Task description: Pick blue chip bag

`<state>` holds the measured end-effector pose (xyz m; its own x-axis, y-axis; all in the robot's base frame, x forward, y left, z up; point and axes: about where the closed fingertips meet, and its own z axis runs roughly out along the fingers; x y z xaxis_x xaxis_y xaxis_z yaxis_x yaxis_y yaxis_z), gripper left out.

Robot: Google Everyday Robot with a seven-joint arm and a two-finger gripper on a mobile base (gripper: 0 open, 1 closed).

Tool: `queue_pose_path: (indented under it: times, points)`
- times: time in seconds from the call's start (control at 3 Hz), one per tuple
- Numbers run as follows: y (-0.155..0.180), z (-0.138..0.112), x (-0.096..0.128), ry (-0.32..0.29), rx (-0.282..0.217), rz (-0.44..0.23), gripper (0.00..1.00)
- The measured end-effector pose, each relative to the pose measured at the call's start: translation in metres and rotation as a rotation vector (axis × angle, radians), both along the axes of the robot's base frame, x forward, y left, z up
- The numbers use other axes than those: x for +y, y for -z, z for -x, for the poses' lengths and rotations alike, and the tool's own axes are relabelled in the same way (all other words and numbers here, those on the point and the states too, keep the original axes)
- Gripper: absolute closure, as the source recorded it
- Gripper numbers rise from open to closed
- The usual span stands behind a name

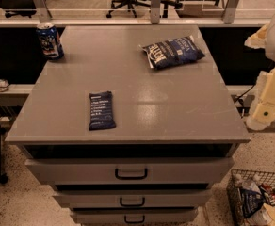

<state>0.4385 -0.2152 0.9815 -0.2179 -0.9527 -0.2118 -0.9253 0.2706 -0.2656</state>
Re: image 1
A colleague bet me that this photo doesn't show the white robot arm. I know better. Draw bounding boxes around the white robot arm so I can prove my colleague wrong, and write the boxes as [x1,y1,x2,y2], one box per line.
[245,14,275,131]

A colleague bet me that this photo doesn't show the blue chip bag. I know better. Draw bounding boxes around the blue chip bag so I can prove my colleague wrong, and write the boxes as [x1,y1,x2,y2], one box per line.
[142,36,205,70]

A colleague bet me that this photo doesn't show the blue snack bag in basket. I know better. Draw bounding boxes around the blue snack bag in basket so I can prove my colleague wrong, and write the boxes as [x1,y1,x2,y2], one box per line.
[240,189,264,218]

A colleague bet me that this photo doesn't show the red snack bag in basket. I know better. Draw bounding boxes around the red snack bag in basket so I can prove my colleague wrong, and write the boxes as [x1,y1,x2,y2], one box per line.
[259,184,275,207]

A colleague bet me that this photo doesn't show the dark blue snack bar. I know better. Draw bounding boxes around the dark blue snack bar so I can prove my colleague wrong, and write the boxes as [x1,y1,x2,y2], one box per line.
[89,91,116,130]

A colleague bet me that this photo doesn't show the grey drawer cabinet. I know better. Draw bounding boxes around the grey drawer cabinet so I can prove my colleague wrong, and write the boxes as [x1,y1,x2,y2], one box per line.
[5,24,251,226]

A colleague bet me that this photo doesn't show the top grey drawer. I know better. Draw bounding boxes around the top grey drawer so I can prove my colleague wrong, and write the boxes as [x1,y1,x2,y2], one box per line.
[25,157,234,185]

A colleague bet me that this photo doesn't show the grey drawer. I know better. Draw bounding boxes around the grey drawer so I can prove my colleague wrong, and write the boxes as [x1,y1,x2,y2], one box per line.
[25,157,234,185]
[54,189,212,209]
[70,209,198,225]

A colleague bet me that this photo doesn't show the blue soda can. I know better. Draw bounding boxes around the blue soda can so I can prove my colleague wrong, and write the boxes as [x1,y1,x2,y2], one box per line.
[36,22,64,60]

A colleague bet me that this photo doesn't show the middle grey drawer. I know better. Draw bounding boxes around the middle grey drawer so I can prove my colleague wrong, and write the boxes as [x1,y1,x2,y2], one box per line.
[54,189,212,209]

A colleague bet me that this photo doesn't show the black office chair centre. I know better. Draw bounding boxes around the black office chair centre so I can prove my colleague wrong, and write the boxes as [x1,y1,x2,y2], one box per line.
[106,0,183,18]

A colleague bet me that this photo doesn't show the bottom grey drawer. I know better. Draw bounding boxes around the bottom grey drawer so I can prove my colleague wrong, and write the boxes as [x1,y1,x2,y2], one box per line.
[70,209,198,225]

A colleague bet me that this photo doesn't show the black cable right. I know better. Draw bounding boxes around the black cable right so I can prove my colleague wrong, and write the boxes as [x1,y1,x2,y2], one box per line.
[234,84,256,118]

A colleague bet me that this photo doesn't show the wire mesh basket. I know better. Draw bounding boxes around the wire mesh basket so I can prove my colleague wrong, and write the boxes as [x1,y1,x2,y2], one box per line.
[227,169,275,226]

